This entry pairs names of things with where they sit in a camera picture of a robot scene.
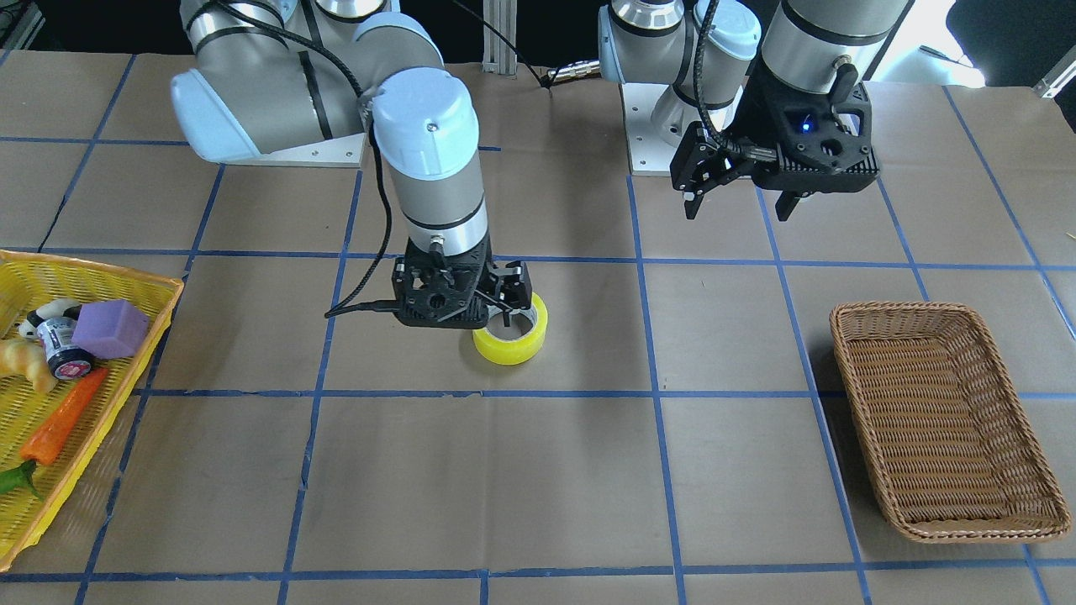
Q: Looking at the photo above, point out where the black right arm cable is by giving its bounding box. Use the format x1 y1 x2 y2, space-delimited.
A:
185 0 404 319

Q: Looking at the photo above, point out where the brown wicker basket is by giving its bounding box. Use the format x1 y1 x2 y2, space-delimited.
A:
829 300 1073 544

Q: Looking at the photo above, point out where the orange toy carrot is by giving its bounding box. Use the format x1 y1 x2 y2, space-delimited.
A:
19 367 110 465

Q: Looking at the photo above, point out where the black white plush toy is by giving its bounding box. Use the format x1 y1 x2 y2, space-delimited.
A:
17 297 83 340

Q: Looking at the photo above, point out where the aluminium frame post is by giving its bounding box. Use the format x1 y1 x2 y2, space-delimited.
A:
481 1 518 79

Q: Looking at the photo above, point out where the toy croissant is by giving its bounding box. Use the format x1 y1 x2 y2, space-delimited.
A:
1 339 58 394

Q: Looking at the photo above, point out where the yellow plastic basket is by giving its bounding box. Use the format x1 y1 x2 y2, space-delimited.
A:
0 250 185 573

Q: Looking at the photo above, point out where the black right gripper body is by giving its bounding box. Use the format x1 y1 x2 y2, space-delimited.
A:
392 239 533 329

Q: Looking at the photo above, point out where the small dark jar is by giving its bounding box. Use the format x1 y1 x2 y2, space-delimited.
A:
36 315 93 381

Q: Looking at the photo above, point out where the purple foam cube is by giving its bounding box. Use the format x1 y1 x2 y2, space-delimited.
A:
71 299 150 360

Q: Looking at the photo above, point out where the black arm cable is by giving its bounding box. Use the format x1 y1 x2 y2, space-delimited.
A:
185 0 404 319
689 0 787 165

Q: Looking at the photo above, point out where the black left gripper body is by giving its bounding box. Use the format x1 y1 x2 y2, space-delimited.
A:
670 60 881 195

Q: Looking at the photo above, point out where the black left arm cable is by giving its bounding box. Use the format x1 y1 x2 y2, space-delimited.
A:
689 0 787 165

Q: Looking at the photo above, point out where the yellow tape roll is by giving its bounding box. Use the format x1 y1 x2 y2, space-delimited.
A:
470 292 549 366

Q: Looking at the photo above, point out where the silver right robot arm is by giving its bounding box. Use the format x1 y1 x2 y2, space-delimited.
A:
171 1 539 329

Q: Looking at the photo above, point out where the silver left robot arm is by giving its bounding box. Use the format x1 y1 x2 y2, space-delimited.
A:
541 1 906 222

